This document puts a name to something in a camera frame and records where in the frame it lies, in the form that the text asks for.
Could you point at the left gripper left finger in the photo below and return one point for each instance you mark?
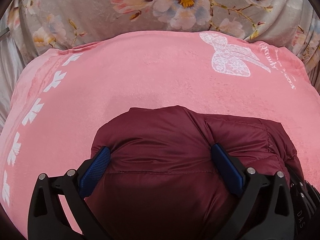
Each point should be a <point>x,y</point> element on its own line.
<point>47,219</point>

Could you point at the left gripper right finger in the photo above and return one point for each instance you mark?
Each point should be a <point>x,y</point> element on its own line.
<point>264,208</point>

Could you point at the maroon puffer jacket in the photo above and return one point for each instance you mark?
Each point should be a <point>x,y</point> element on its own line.
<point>161,182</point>

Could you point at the pink blanket with white prints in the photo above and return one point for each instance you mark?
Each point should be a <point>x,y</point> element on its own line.
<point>63,97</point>

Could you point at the silver satin curtain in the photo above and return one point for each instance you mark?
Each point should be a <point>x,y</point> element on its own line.
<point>10,69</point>

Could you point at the grey floral bed sheet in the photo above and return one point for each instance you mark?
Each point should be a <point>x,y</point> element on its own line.
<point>37,25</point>

